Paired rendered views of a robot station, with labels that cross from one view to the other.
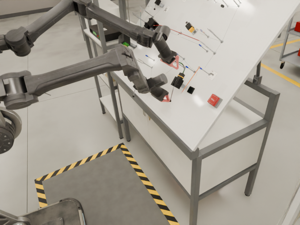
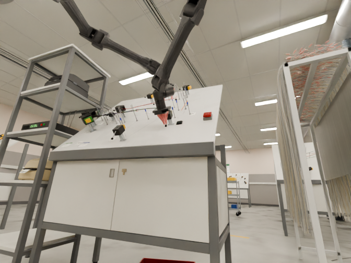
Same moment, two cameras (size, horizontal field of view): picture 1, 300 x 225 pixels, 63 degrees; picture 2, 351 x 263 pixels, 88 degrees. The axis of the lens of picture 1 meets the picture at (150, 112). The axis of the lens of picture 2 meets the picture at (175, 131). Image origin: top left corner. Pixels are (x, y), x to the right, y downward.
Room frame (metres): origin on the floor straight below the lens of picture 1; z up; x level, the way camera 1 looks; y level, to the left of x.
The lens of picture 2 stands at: (0.39, 0.54, 0.62)
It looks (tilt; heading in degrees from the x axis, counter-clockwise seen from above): 18 degrees up; 317
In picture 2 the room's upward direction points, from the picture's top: 2 degrees clockwise
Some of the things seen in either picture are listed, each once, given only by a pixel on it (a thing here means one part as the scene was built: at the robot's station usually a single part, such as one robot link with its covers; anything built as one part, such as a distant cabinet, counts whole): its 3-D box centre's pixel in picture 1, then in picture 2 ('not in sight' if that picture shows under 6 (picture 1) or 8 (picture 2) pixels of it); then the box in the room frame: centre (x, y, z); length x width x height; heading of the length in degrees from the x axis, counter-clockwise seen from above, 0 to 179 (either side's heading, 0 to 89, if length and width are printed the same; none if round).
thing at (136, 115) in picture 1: (133, 109); (81, 191); (1.70, 0.14, 0.60); 0.55 x 0.02 x 0.39; 26
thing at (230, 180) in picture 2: not in sight; (222, 195); (3.74, -4.69, 0.54); 0.99 x 0.50 x 1.08; 21
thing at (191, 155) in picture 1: (143, 102); (119, 153); (1.45, 0.04, 0.83); 1.18 x 0.05 x 0.06; 26
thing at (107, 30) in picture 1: (111, 30); (53, 132); (2.29, 0.28, 1.09); 0.35 x 0.33 x 0.07; 26
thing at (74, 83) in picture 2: not in sight; (68, 86); (2.26, 0.26, 1.56); 0.30 x 0.23 x 0.19; 118
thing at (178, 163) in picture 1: (168, 148); (158, 194); (1.21, -0.10, 0.60); 0.55 x 0.03 x 0.39; 26
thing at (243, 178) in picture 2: not in sight; (236, 189); (5.26, -8.41, 0.83); 1.18 x 0.72 x 1.65; 19
